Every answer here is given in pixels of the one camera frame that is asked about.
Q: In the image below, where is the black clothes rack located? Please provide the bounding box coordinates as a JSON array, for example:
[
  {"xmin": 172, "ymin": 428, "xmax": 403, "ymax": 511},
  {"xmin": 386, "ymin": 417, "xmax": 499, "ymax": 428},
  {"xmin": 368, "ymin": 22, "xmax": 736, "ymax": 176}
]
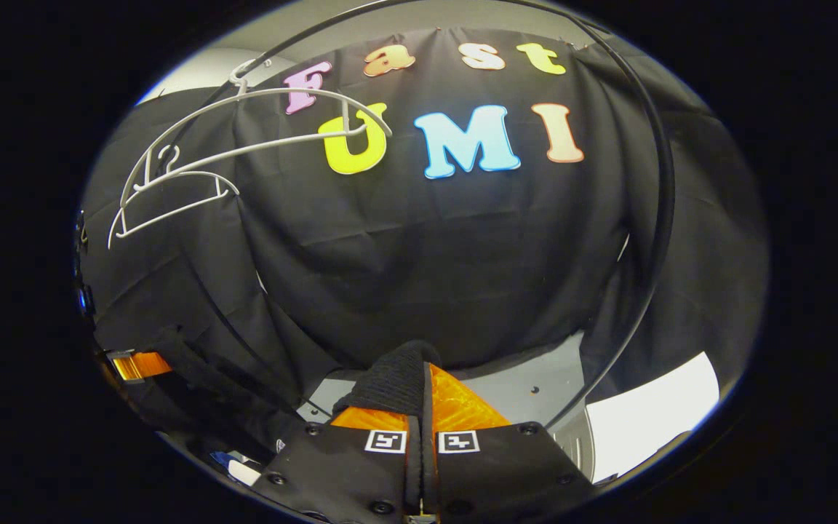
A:
[{"xmin": 157, "ymin": 0, "xmax": 676, "ymax": 481}]

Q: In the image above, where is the black backdrop cloth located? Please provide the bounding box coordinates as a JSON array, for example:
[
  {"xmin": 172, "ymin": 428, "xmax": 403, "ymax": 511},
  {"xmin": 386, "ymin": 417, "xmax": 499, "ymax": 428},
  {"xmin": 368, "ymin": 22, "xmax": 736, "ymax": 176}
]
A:
[{"xmin": 81, "ymin": 28, "xmax": 769, "ymax": 452}]

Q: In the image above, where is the white clothes hanger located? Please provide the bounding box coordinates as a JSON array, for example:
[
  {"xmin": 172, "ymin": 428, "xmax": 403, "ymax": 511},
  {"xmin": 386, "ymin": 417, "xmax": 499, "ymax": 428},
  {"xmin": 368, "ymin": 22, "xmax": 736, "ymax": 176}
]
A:
[
  {"xmin": 106, "ymin": 144, "xmax": 240, "ymax": 250},
  {"xmin": 119, "ymin": 58, "xmax": 394, "ymax": 212}
]

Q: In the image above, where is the black knit cardigan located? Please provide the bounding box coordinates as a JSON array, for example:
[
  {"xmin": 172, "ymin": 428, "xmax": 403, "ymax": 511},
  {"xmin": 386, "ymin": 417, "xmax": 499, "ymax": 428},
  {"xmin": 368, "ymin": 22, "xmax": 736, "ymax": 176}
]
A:
[{"xmin": 135, "ymin": 324, "xmax": 443, "ymax": 452}]

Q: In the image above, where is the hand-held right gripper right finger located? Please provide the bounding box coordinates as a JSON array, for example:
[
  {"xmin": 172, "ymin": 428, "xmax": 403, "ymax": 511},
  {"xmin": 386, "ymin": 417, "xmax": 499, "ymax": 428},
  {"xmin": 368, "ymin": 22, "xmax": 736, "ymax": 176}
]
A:
[{"xmin": 423, "ymin": 364, "xmax": 598, "ymax": 524}]

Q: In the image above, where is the white flat board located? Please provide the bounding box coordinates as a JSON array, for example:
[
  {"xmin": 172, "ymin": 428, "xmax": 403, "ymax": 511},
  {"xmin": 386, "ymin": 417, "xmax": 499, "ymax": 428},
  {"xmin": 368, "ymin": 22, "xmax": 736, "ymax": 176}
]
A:
[{"xmin": 585, "ymin": 352, "xmax": 720, "ymax": 483}]

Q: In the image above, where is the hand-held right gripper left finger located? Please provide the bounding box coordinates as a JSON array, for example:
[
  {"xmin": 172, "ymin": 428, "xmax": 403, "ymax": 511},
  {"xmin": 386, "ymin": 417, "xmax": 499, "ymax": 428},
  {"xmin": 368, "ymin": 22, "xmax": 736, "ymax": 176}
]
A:
[{"xmin": 255, "ymin": 404, "xmax": 420, "ymax": 524}]

